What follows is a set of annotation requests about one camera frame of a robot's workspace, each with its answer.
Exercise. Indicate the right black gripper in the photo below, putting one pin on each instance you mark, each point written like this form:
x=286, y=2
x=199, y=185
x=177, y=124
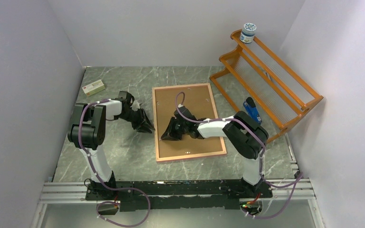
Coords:
x=169, y=134

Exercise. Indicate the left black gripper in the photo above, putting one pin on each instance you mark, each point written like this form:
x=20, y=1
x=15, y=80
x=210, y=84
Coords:
x=138, y=125

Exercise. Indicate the copper wooden picture frame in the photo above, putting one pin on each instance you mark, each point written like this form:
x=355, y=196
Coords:
x=190, y=157

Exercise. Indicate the brown frame backing board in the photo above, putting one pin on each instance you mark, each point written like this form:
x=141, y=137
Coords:
x=170, y=104

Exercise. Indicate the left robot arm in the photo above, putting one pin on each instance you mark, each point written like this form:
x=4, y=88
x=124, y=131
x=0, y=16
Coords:
x=87, y=130

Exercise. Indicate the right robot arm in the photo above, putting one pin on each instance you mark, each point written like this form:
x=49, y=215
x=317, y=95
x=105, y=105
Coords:
x=245, y=134

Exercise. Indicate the small white red box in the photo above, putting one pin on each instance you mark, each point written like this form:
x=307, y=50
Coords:
x=93, y=88

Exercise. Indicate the blue stapler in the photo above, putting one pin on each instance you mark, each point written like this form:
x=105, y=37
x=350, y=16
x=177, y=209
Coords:
x=251, y=109

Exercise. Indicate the orange wooden rack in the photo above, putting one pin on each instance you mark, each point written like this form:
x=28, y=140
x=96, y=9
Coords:
x=277, y=89

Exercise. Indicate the white blue jar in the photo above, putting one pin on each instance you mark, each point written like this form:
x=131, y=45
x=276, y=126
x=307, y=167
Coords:
x=248, y=33

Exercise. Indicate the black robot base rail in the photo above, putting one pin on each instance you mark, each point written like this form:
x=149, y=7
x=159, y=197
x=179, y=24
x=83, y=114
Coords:
x=188, y=194

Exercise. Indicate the aluminium extrusion rail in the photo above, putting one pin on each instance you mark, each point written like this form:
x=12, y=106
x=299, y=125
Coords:
x=75, y=192

